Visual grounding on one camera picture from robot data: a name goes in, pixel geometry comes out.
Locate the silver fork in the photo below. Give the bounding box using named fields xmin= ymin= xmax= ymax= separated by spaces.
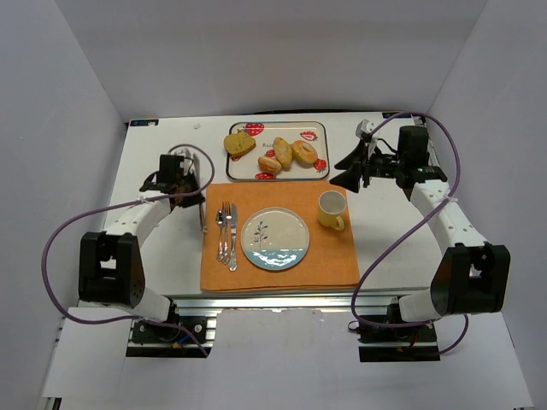
xmin=221 ymin=201 xmax=231 ymax=265

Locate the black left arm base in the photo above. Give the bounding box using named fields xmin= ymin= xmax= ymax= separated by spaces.
xmin=126 ymin=309 xmax=220 ymax=359

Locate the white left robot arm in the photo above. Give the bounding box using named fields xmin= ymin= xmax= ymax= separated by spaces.
xmin=79 ymin=149 xmax=204 ymax=323

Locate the silver spoon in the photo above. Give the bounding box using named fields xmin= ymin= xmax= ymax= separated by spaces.
xmin=216 ymin=209 xmax=226 ymax=261

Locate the yellow mug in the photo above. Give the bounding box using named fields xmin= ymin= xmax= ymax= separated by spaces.
xmin=317 ymin=190 xmax=347 ymax=231

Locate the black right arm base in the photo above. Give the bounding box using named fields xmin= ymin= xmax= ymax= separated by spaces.
xmin=348 ymin=320 xmax=440 ymax=363

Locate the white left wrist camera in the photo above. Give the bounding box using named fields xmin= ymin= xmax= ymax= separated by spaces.
xmin=171 ymin=147 xmax=193 ymax=161

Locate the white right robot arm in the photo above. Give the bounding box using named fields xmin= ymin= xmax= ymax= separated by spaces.
xmin=330 ymin=120 xmax=510 ymax=327

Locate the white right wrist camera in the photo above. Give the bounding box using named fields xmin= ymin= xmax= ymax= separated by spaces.
xmin=356 ymin=119 xmax=379 ymax=158

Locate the bagel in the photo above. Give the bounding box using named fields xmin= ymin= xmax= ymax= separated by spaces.
xmin=291 ymin=140 xmax=318 ymax=165

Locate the silver table knife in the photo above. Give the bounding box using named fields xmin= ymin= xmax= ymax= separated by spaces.
xmin=228 ymin=203 xmax=238 ymax=272

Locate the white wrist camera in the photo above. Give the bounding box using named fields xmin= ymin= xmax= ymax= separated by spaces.
xmin=356 ymin=119 xmax=379 ymax=158
xmin=171 ymin=147 xmax=193 ymax=161

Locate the oval bread roll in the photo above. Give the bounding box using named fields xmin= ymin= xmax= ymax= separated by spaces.
xmin=273 ymin=138 xmax=292 ymax=170

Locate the white blue ceramic plate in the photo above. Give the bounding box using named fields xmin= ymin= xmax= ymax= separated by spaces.
xmin=240 ymin=208 xmax=310 ymax=272

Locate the aluminium table frame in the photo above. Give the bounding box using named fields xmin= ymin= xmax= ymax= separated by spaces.
xmin=55 ymin=111 xmax=482 ymax=355

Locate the orange cloth placemat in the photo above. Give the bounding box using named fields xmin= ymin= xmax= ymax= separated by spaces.
xmin=200 ymin=180 xmax=360 ymax=292

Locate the strawberry pattern serving tray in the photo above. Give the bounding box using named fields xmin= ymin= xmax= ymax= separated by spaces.
xmin=226 ymin=121 xmax=330 ymax=182

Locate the brown bread slice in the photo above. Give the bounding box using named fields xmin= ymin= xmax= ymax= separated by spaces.
xmin=223 ymin=131 xmax=256 ymax=158

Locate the small round bun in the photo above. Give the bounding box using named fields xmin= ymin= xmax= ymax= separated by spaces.
xmin=257 ymin=156 xmax=282 ymax=174

